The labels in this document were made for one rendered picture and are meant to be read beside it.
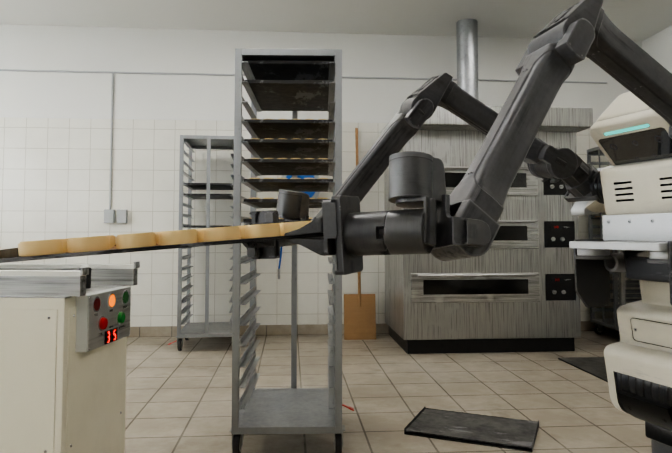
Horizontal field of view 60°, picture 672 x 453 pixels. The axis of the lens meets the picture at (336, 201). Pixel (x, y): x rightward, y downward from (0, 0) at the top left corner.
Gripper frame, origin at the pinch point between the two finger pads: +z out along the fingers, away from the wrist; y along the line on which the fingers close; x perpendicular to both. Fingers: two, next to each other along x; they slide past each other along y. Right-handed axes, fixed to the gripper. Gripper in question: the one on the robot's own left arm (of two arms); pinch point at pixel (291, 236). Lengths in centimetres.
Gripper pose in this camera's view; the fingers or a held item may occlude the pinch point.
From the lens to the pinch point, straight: 81.3
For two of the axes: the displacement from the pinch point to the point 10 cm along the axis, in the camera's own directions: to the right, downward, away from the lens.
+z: -9.0, 0.6, 4.2
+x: 4.2, 0.2, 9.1
